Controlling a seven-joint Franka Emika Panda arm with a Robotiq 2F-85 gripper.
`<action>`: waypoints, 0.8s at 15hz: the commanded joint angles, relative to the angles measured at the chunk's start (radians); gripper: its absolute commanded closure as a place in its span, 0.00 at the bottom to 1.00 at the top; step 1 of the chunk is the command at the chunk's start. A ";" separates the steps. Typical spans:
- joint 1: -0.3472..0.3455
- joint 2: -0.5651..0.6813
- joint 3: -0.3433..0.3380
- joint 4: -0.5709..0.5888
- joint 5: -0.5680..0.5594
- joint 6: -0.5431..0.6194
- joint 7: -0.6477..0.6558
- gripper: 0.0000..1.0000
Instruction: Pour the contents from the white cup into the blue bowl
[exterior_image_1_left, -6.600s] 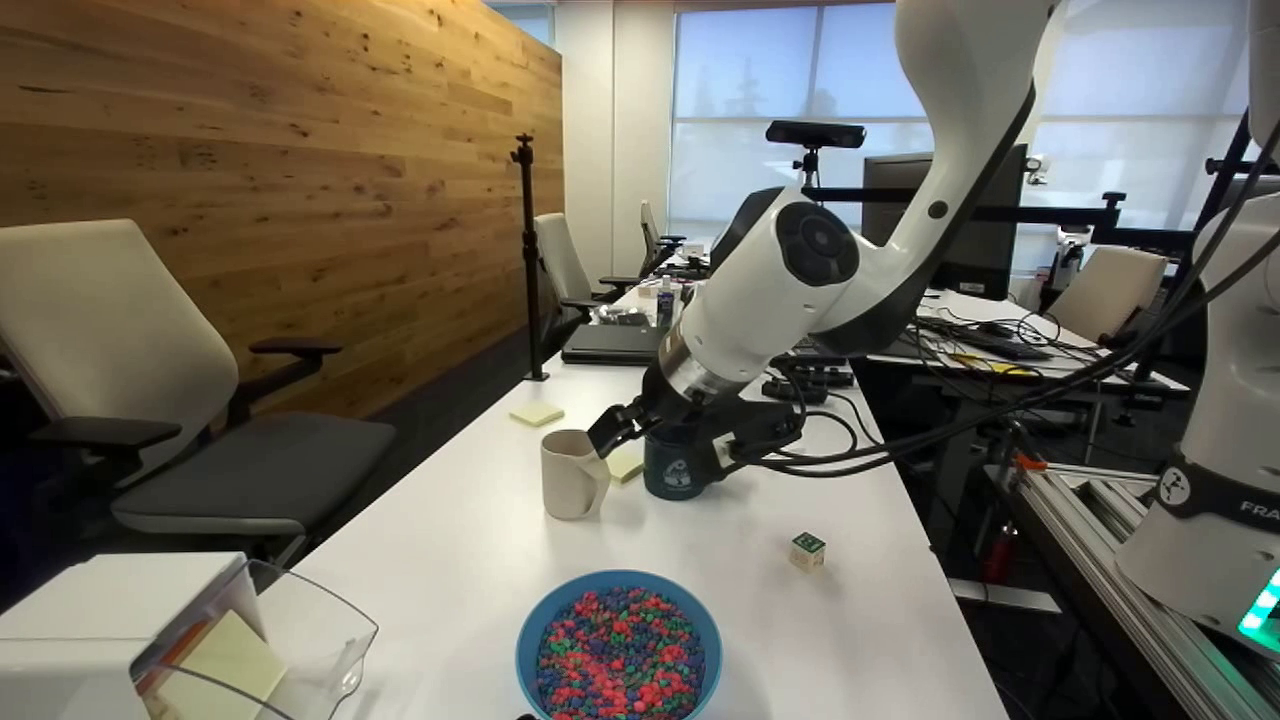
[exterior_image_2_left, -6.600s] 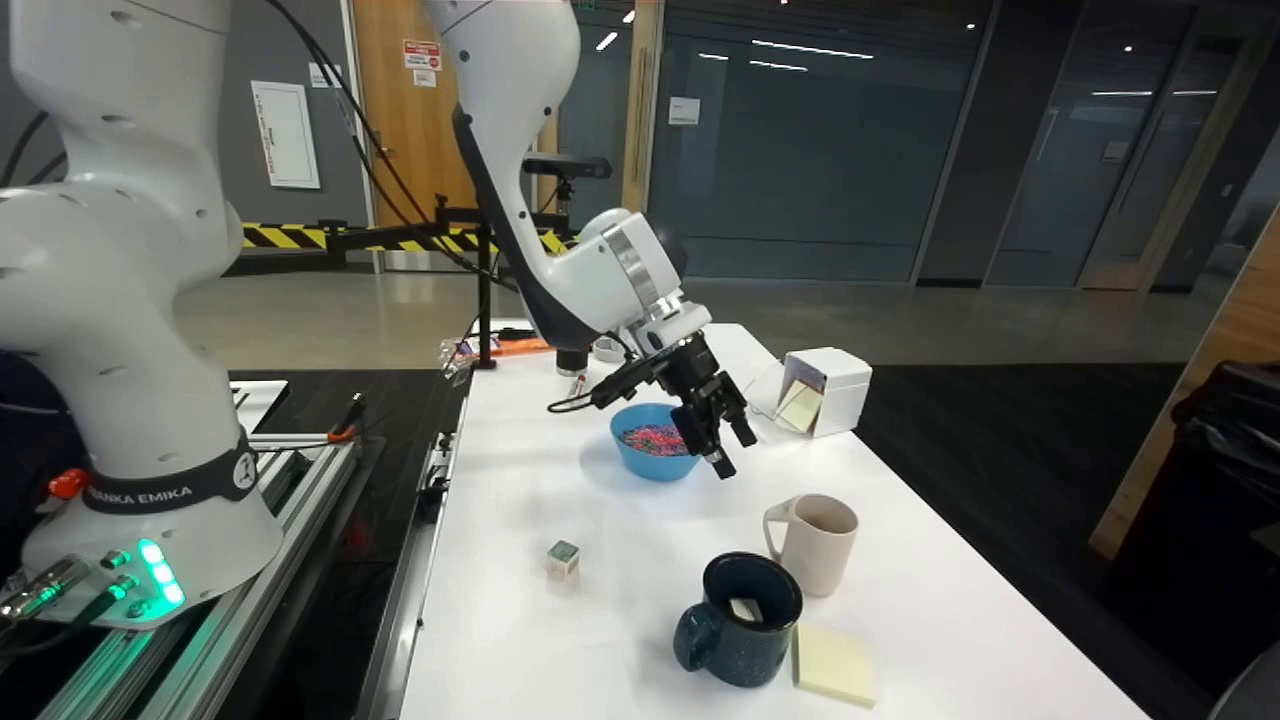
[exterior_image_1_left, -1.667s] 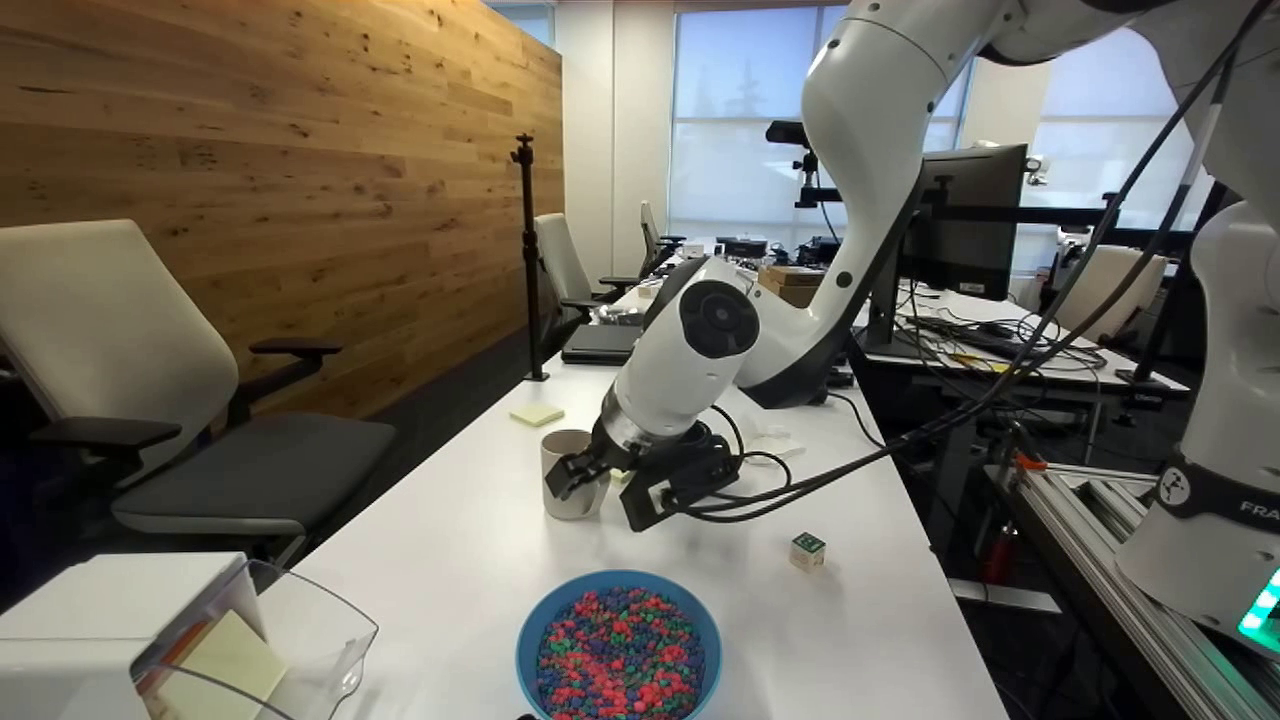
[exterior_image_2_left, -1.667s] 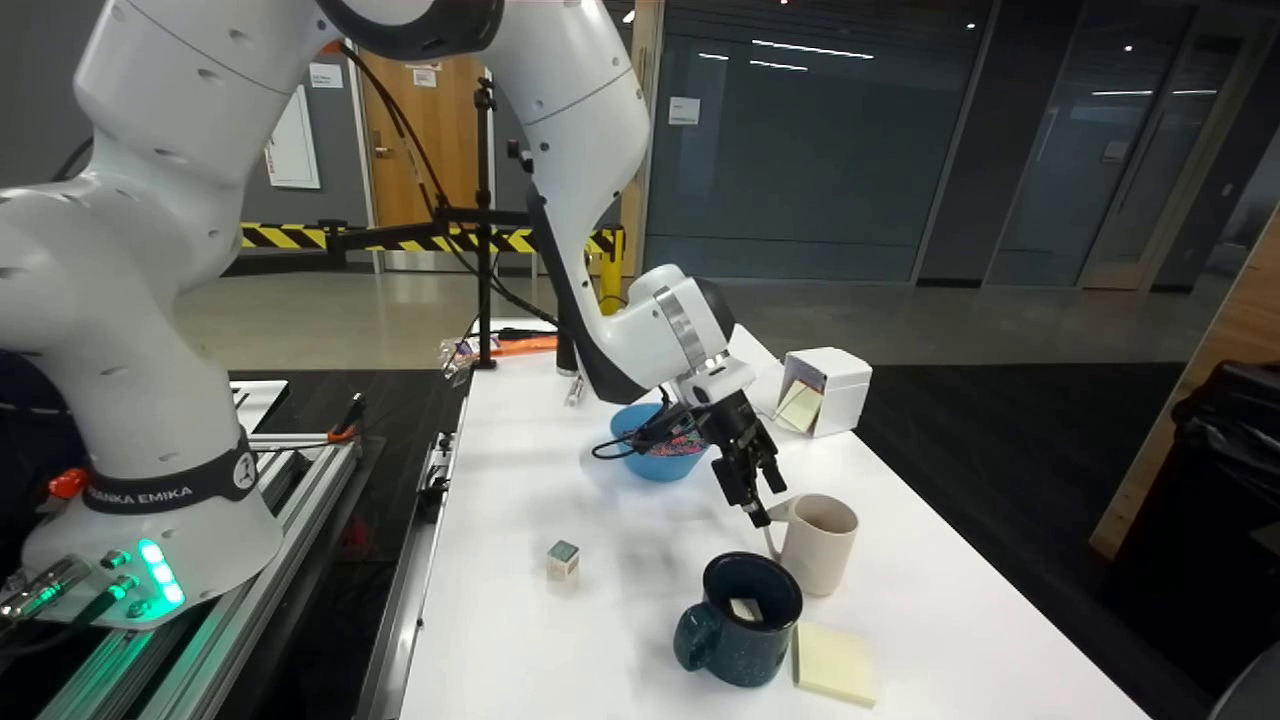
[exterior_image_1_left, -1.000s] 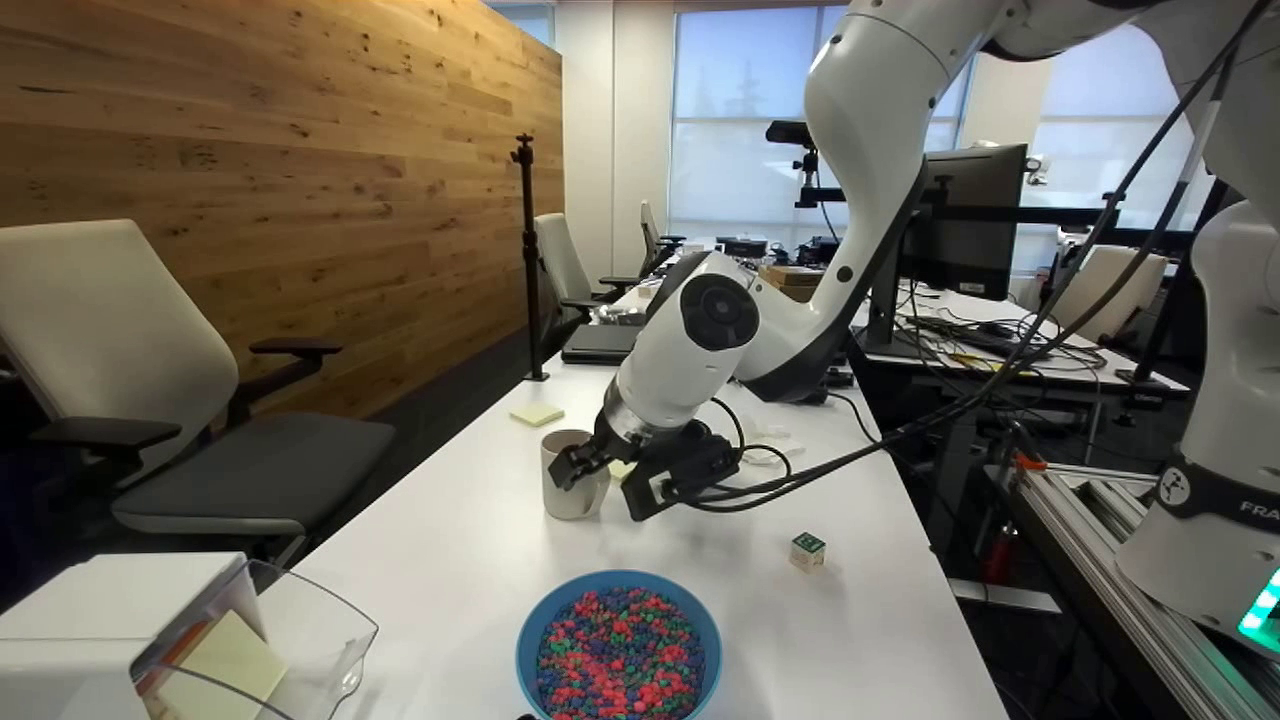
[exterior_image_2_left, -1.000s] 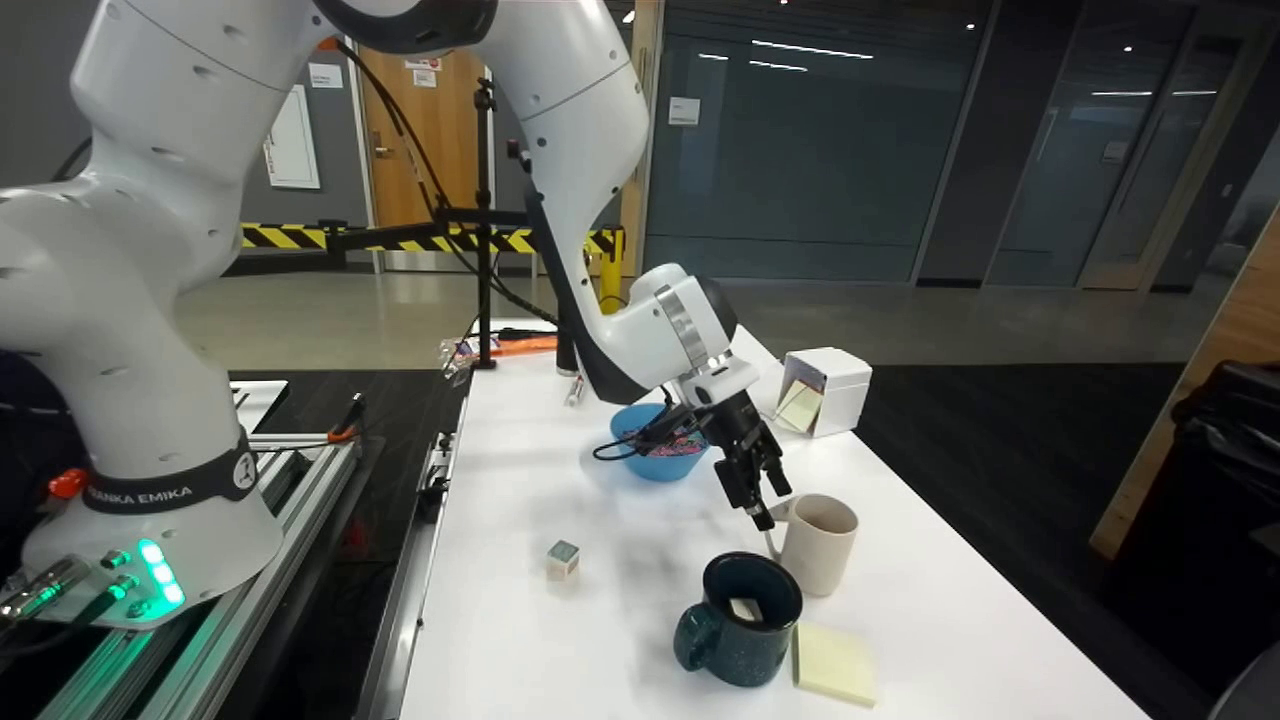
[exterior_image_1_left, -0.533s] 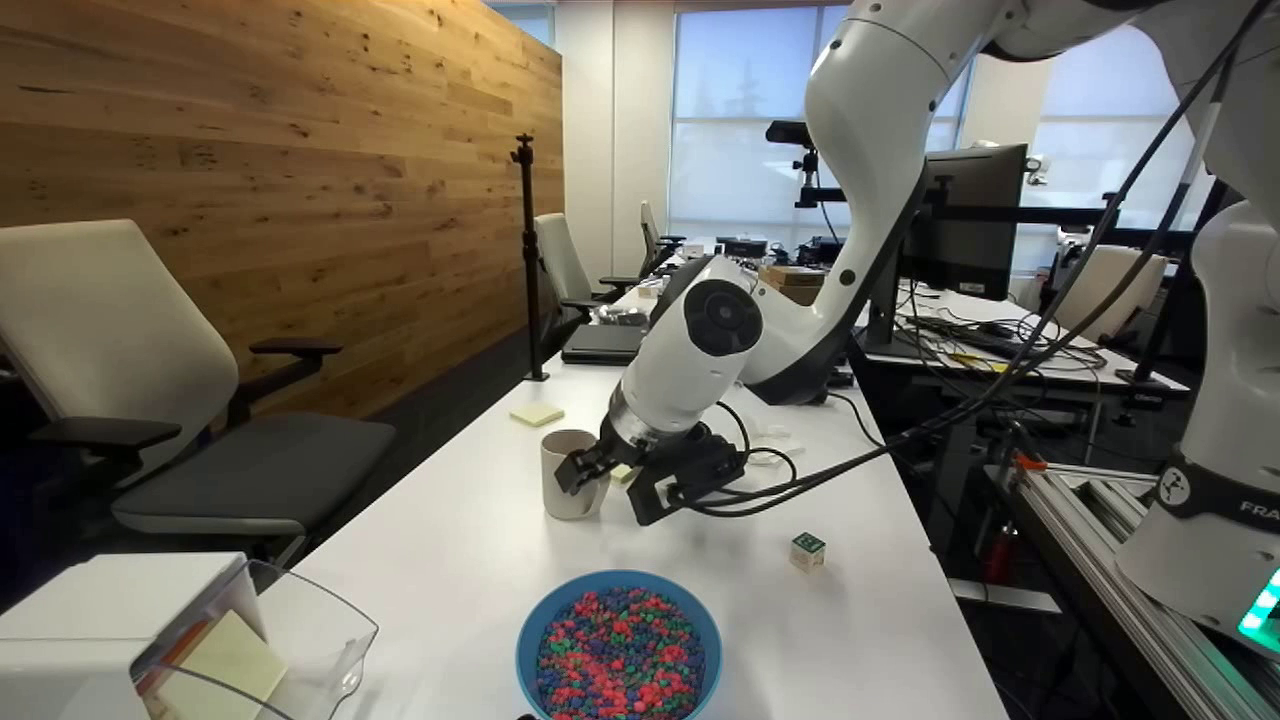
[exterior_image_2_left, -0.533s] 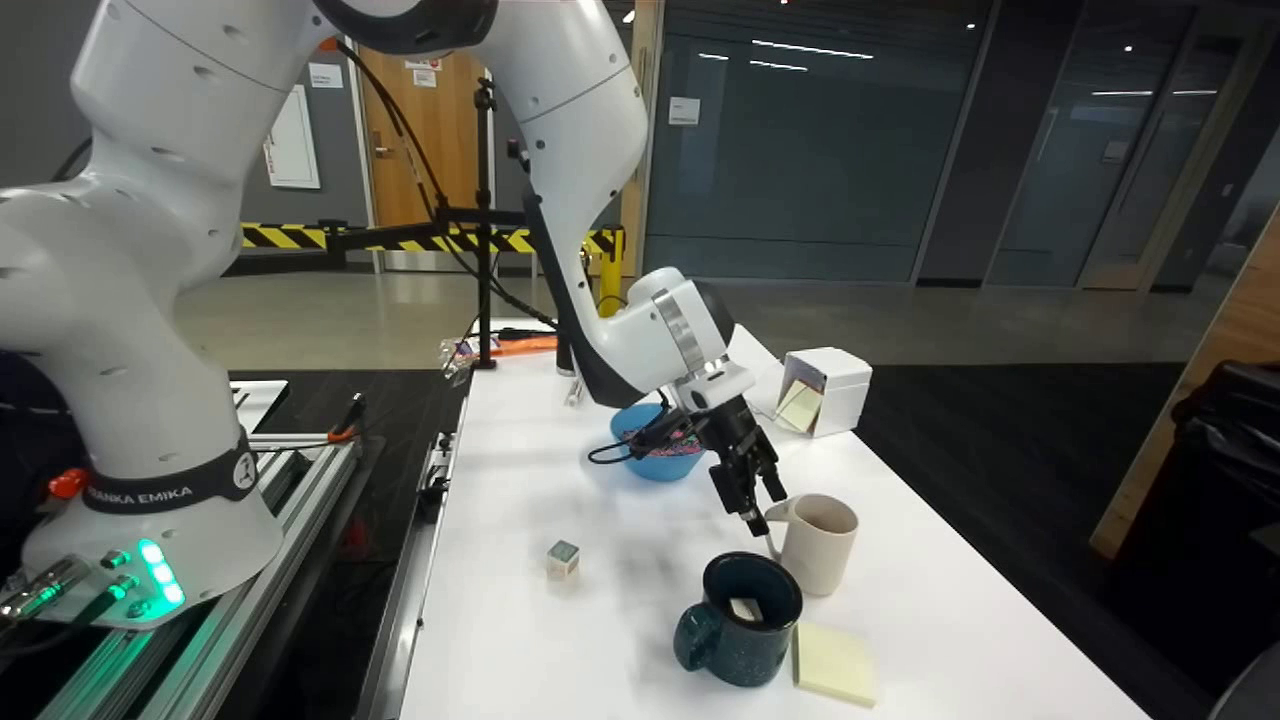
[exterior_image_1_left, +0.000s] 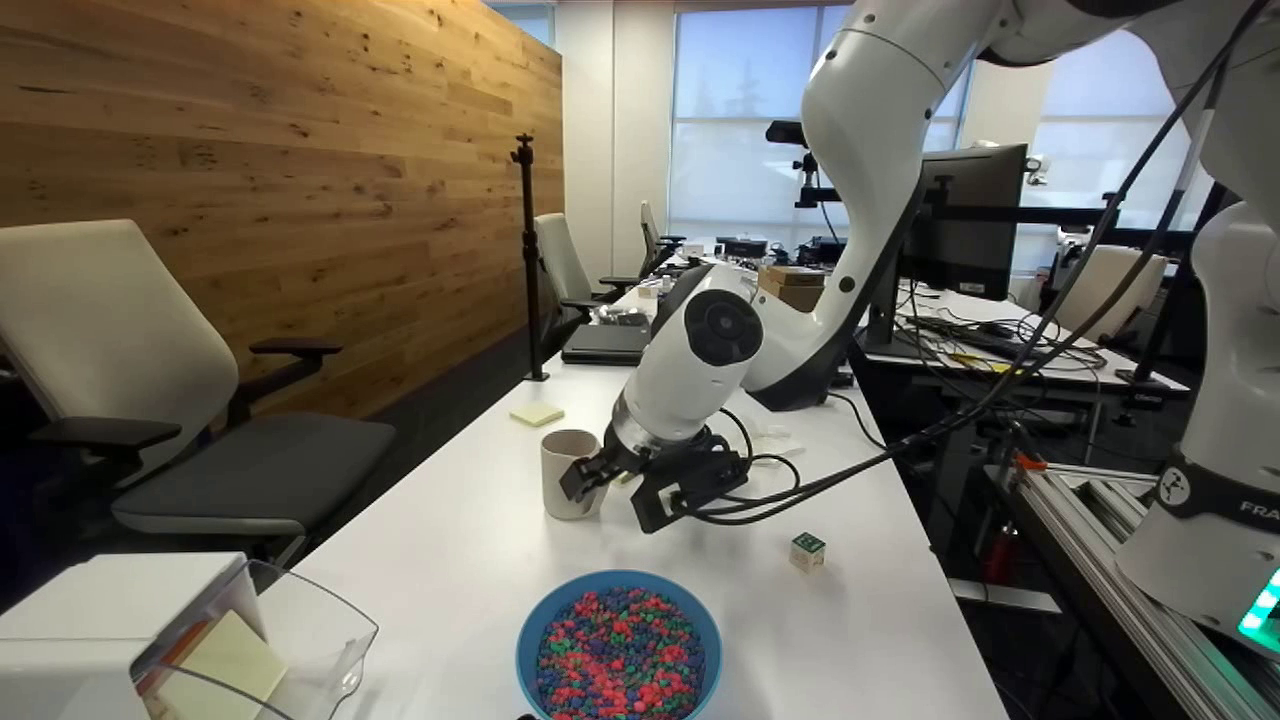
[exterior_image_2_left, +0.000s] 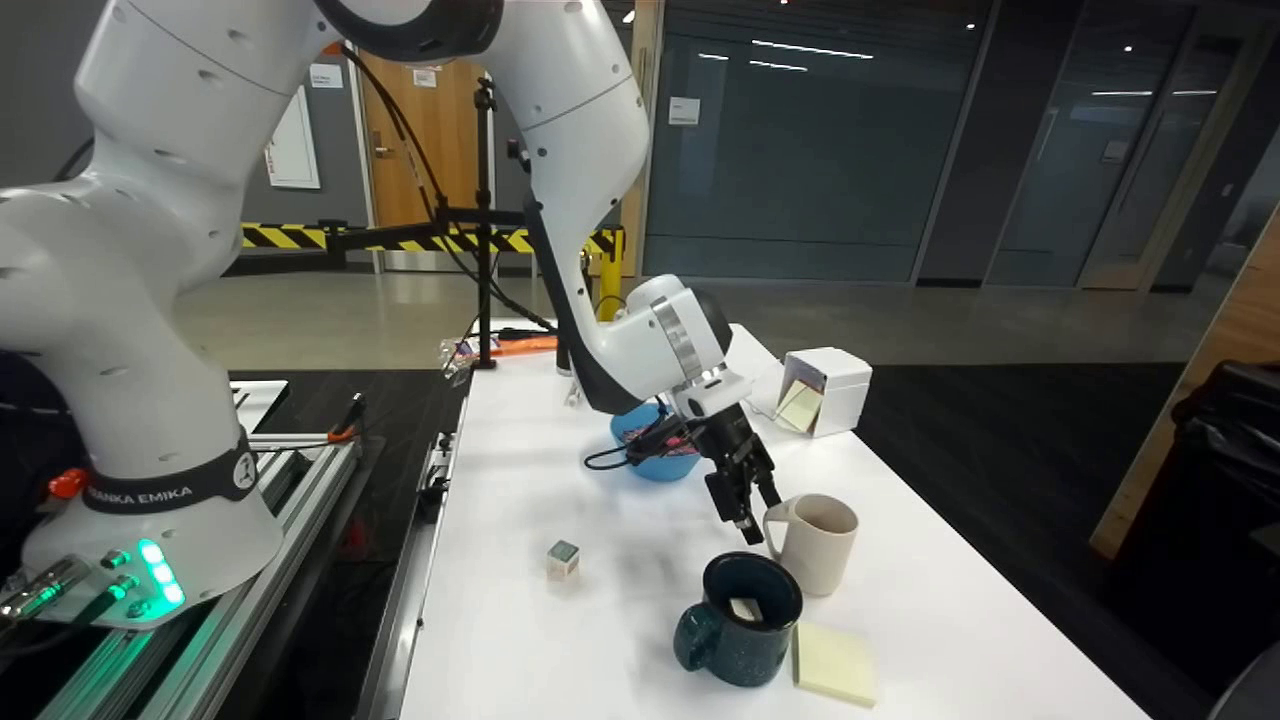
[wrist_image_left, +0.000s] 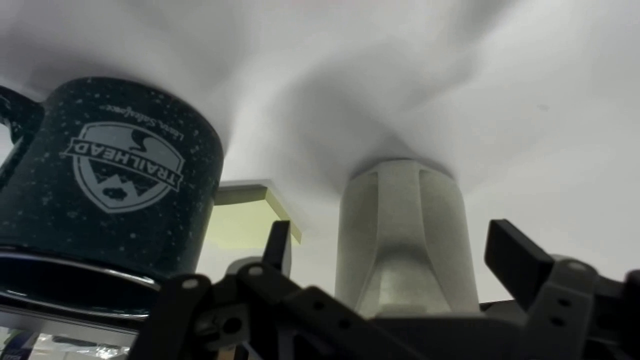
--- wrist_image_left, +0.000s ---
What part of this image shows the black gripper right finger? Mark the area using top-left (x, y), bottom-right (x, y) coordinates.
top-left (483, 217), bottom-right (640, 360)

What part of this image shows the dark teal speckled mug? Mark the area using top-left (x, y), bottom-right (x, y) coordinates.
top-left (0, 77), bottom-right (226, 322)

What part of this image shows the white ceramic cup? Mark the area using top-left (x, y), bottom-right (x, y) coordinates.
top-left (333, 157), bottom-right (481, 321)

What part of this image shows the yellow sticky note pad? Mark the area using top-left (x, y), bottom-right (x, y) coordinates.
top-left (196, 178), bottom-right (304, 282)

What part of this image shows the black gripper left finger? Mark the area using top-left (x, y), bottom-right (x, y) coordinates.
top-left (128, 218), bottom-right (427, 360)

